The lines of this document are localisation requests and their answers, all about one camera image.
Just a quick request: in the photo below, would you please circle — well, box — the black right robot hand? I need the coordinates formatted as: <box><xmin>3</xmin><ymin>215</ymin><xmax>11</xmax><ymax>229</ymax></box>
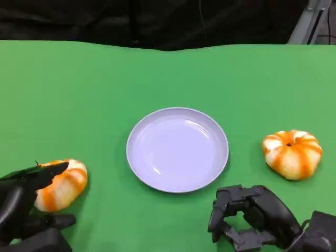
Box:
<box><xmin>207</xmin><ymin>184</ymin><xmax>303</xmax><ymax>251</ymax></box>

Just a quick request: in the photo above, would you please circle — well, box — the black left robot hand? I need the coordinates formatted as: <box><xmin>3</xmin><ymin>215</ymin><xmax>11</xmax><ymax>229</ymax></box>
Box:
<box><xmin>0</xmin><ymin>161</ymin><xmax>77</xmax><ymax>247</ymax></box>

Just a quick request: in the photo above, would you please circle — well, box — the orange white toy bread roll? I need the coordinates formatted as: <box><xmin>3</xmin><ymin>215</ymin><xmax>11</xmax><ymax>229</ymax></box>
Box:
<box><xmin>33</xmin><ymin>159</ymin><xmax>88</xmax><ymax>212</ymax></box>
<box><xmin>261</xmin><ymin>129</ymin><xmax>323</xmax><ymax>181</ymax></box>

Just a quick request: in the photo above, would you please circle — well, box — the lilac plate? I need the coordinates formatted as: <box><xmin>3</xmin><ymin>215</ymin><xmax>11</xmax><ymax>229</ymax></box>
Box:
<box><xmin>126</xmin><ymin>107</ymin><xmax>229</xmax><ymax>194</ymax></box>

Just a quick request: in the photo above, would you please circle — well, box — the green table cloth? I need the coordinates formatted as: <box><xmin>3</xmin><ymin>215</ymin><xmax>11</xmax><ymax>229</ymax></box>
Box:
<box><xmin>0</xmin><ymin>39</ymin><xmax>336</xmax><ymax>252</ymax></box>

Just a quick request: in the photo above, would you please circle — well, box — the black backdrop cloth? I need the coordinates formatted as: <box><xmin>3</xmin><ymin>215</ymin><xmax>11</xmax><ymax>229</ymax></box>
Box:
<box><xmin>0</xmin><ymin>0</ymin><xmax>310</xmax><ymax>52</ymax></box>

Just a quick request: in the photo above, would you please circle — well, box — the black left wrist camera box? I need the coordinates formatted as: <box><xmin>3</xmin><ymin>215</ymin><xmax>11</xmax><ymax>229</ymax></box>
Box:
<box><xmin>0</xmin><ymin>227</ymin><xmax>73</xmax><ymax>252</ymax></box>

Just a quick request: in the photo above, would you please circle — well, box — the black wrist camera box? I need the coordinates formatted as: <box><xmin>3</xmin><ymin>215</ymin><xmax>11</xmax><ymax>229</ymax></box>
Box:
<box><xmin>0</xmin><ymin>227</ymin><xmax>73</xmax><ymax>252</ymax></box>
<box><xmin>296</xmin><ymin>209</ymin><xmax>336</xmax><ymax>252</ymax></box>

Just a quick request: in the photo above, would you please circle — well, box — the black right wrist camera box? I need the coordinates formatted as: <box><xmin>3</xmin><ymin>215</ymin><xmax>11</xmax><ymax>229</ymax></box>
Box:
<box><xmin>296</xmin><ymin>209</ymin><xmax>336</xmax><ymax>252</ymax></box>

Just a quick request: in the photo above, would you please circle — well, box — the grey metal frame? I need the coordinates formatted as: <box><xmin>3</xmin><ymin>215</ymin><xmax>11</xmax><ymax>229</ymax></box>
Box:
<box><xmin>287</xmin><ymin>0</ymin><xmax>336</xmax><ymax>45</ymax></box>

